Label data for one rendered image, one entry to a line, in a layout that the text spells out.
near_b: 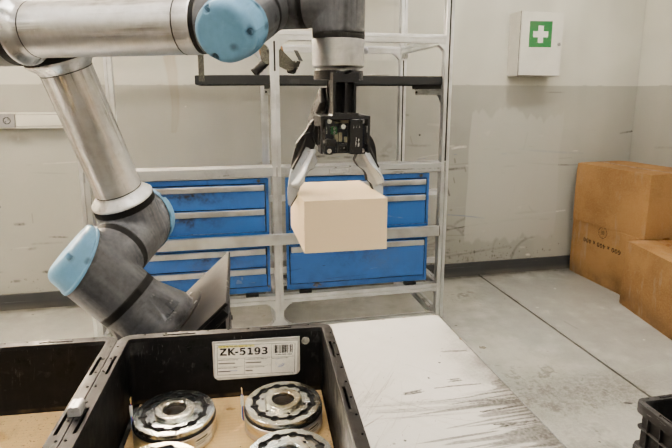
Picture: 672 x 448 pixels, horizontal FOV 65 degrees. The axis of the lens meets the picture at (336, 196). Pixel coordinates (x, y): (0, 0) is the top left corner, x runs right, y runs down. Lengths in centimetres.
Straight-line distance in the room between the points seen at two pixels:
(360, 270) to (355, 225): 191
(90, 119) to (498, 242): 327
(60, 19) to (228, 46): 23
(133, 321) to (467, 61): 301
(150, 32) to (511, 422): 85
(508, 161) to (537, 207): 42
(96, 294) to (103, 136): 27
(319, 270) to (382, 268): 32
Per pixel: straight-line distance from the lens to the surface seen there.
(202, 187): 245
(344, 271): 263
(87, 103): 99
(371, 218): 75
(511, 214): 391
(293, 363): 81
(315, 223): 73
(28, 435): 85
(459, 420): 103
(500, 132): 377
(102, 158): 102
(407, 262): 271
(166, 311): 100
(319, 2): 75
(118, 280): 98
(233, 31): 64
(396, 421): 101
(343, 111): 74
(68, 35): 78
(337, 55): 74
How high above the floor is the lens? 127
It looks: 11 degrees down
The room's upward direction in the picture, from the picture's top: straight up
